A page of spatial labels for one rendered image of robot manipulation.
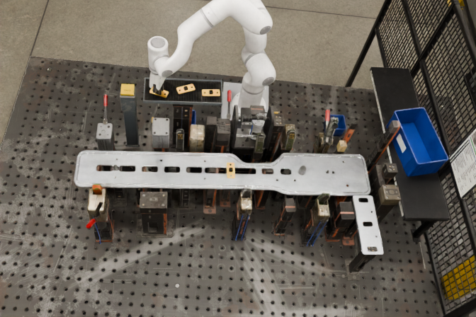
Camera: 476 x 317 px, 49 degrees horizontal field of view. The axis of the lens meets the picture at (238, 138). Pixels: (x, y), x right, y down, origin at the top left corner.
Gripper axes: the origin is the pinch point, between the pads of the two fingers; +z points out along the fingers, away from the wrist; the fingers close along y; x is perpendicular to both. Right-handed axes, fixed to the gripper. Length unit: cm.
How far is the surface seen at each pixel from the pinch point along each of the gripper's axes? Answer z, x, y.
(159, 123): 7.6, 5.5, 13.0
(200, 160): 18.6, 28.4, 18.7
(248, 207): 14, 57, 36
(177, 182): 18.6, 22.4, 33.5
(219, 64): 119, -2, -124
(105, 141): 15.5, -15.9, 27.1
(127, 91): 2.6, -13.5, 5.1
